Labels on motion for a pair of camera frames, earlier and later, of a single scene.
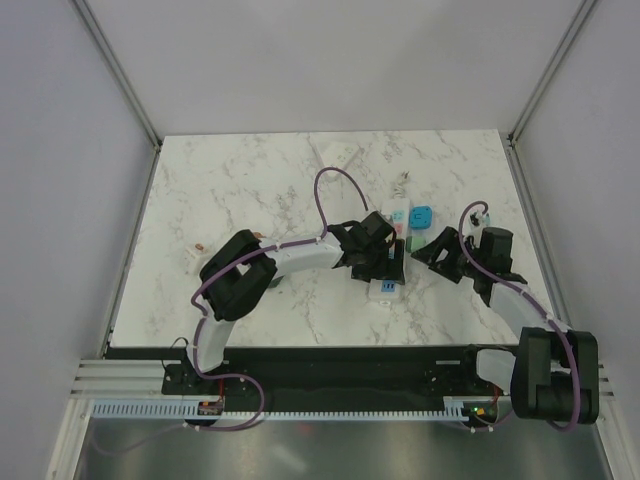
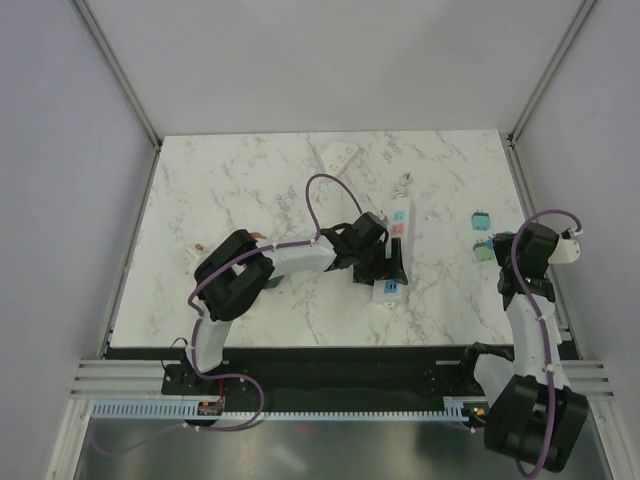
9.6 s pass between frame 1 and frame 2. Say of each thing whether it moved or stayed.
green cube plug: stayed
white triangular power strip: stayed
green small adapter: moved
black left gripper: stayed
